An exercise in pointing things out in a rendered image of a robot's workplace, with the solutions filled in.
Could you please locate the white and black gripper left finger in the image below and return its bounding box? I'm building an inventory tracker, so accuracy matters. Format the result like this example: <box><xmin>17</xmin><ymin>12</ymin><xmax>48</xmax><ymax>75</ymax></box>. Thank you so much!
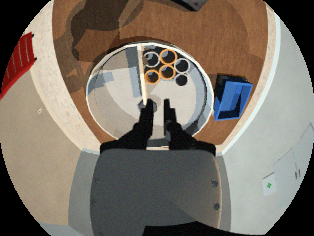
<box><xmin>100</xmin><ymin>99</ymin><xmax>154</xmax><ymax>154</ymax></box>

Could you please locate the blue plastic crate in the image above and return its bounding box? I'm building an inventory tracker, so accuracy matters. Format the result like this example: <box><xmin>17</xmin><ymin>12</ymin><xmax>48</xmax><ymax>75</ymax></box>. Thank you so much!
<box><xmin>212</xmin><ymin>75</ymin><xmax>253</xmax><ymax>121</ymax></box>

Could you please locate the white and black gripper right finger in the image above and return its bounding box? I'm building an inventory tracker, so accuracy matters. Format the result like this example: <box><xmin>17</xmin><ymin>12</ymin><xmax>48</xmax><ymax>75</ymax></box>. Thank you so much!
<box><xmin>163</xmin><ymin>99</ymin><xmax>216</xmax><ymax>157</ymax></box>

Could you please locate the bronze cylinder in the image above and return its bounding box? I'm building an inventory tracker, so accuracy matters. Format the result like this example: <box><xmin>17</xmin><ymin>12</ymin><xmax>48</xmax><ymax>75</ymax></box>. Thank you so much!
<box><xmin>159</xmin><ymin>48</ymin><xmax>177</xmax><ymax>65</ymax></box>
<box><xmin>159</xmin><ymin>63</ymin><xmax>175</xmax><ymax>80</ymax></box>
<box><xmin>144</xmin><ymin>66</ymin><xmax>160</xmax><ymax>84</ymax></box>

